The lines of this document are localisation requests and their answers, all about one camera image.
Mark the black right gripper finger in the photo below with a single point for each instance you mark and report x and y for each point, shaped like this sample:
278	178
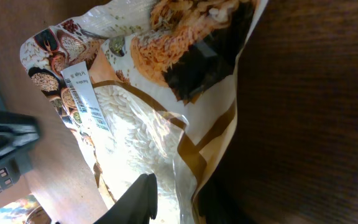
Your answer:
138	205

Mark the tan bread bag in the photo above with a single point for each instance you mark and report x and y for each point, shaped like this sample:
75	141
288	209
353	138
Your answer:
148	87

